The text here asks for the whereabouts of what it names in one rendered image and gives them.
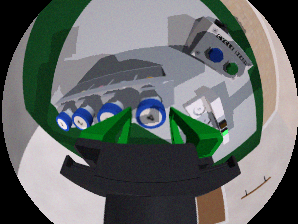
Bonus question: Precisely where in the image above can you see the blue screw cap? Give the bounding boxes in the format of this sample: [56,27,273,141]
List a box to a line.
[72,108,93,130]
[136,98,166,129]
[97,103,122,122]
[56,112,72,131]

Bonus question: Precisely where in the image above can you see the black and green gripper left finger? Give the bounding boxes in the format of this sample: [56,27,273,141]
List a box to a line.
[78,107,132,143]

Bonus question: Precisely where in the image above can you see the white four-tube rack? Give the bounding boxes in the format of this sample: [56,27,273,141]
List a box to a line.
[54,65,174,126]

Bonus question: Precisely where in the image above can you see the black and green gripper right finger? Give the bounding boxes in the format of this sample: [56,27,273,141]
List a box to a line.
[169,107,223,158]

